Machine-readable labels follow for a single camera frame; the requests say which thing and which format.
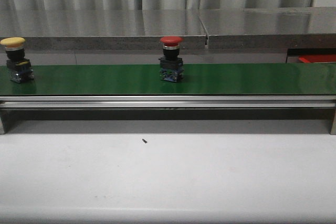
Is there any red mushroom push button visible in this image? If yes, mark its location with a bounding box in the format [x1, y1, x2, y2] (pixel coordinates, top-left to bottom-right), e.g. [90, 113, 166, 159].
[159, 36, 184, 82]

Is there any yellow mushroom push button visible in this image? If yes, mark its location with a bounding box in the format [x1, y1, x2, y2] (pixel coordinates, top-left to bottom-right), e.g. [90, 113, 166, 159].
[1, 37, 34, 83]

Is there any grey stone counter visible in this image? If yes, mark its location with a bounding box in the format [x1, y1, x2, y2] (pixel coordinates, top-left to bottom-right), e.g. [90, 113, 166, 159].
[1, 7, 335, 65]

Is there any green conveyor belt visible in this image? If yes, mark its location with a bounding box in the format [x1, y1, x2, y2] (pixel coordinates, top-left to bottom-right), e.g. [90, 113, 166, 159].
[1, 63, 335, 95]

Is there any red tray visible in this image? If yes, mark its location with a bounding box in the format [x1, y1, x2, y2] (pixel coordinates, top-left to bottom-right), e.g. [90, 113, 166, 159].
[298, 54, 336, 63]

